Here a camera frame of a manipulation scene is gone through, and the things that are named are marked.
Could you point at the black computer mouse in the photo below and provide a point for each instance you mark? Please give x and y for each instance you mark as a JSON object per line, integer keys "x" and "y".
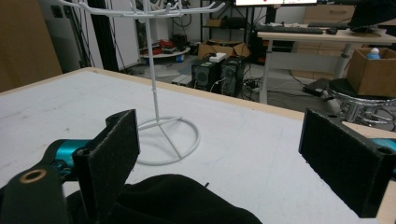
{"x": 332, "y": 30}

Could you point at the black computer tower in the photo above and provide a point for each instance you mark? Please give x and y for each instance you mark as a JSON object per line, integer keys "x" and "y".
{"x": 204, "y": 74}
{"x": 232, "y": 76}

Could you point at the black cloth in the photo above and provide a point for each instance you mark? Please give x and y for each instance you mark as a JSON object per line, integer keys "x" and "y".
{"x": 174, "y": 202}

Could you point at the blue white bottle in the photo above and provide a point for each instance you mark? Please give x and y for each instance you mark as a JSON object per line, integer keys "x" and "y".
{"x": 373, "y": 54}

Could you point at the open cardboard box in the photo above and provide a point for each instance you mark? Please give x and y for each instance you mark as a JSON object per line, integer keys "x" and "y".
{"x": 222, "y": 48}

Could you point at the black metal shelf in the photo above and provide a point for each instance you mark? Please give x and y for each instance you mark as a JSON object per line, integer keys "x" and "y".
{"x": 227, "y": 18}

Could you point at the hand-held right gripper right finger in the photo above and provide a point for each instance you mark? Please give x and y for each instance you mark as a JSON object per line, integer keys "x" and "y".
{"x": 342, "y": 165}

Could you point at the round white low table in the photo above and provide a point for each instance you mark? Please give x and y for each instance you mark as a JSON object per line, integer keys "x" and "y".
{"x": 166, "y": 54}

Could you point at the brown cardboard box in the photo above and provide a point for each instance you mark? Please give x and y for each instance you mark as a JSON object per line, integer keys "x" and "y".
{"x": 372, "y": 74}

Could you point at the white small box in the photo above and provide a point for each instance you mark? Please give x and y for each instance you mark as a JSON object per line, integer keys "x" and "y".
{"x": 217, "y": 57}

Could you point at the black keyboard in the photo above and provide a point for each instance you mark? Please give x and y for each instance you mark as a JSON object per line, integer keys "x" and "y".
{"x": 289, "y": 30}

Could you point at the light wooden desk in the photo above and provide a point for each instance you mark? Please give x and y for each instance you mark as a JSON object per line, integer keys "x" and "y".
{"x": 323, "y": 37}

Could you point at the black round stool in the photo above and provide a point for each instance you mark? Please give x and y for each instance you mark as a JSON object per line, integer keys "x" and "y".
{"x": 358, "y": 99}

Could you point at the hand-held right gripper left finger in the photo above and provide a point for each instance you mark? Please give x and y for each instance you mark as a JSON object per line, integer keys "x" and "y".
{"x": 107, "y": 161}

